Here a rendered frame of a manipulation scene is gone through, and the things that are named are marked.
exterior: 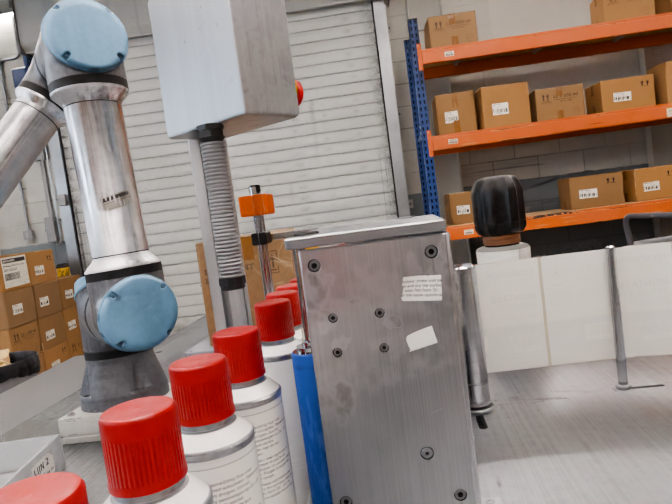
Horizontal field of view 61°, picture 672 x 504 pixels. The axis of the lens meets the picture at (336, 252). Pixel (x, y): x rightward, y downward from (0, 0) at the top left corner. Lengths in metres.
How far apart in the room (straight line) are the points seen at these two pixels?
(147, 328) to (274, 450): 0.53
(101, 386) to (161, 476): 0.80
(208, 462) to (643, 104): 4.86
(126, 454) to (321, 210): 4.94
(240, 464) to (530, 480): 0.35
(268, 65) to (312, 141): 4.46
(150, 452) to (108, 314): 0.64
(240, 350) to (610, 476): 0.38
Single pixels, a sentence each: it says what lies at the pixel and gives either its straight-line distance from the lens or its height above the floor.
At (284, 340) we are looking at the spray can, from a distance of 0.51.
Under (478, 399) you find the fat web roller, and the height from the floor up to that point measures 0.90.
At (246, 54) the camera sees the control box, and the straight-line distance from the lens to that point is 0.73.
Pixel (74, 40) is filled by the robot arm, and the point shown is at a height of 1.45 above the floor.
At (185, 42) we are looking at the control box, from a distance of 0.80.
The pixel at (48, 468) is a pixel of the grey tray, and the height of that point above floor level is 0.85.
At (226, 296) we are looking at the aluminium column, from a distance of 0.86.
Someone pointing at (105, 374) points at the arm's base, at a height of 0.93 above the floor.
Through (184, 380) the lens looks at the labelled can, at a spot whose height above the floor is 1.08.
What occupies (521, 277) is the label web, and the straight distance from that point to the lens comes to 0.78.
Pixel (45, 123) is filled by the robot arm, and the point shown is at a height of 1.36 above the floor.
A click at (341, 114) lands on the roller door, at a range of 5.21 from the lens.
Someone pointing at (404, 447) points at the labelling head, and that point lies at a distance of 0.41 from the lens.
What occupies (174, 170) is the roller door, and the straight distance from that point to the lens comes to 5.46.
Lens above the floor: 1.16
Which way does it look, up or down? 4 degrees down
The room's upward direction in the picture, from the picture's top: 8 degrees counter-clockwise
